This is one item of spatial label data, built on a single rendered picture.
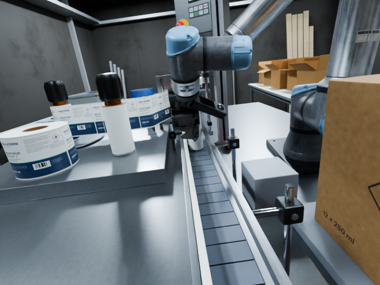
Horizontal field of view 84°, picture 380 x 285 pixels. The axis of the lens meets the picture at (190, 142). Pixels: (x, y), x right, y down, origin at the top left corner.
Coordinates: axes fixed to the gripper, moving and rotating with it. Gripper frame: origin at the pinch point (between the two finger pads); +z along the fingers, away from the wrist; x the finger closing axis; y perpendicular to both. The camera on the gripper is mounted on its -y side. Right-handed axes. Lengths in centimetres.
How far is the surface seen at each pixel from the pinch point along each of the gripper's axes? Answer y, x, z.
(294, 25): -264, -410, 135
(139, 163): 20.3, 5.0, 3.5
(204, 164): -1.1, 11.5, -0.3
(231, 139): -8.3, 12.0, -10.8
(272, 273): -3, 45, -29
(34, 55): 213, -288, 87
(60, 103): 59, -36, 4
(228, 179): -2.7, 29.0, -19.9
